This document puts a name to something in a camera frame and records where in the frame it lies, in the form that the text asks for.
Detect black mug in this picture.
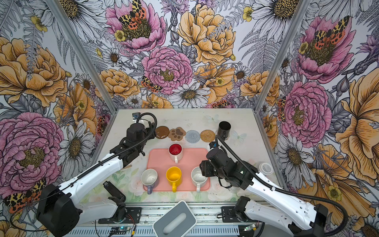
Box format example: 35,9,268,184
217,121,232,140

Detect green circuit board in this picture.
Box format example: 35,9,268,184
109,226,128,235

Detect aluminium front rail frame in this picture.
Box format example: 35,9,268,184
50,201,311,237

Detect brown paw print coaster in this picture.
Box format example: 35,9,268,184
168,127,186,141

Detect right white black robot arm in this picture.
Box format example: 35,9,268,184
199,135,349,237

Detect white mug red inside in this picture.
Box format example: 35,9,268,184
168,143,184,164

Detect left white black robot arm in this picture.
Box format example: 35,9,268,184
36,112,158,237

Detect black rectangular remote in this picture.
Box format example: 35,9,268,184
103,181,126,202

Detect white mug off tray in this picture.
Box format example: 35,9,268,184
138,118,151,128

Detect yellow mug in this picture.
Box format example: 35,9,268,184
166,166,182,193

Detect glossy brown round coaster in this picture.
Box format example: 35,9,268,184
155,126,170,139

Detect grey blue round coaster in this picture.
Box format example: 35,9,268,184
185,130,200,144

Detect woven wicker round coaster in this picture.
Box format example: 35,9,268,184
200,129,215,143

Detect pink rectangular tray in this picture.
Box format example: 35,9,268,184
147,148,208,192

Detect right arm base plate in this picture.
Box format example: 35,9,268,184
221,206,257,223

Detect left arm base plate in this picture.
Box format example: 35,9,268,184
98,207,142,224

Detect white mug purple handle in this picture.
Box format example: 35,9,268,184
141,169,159,195

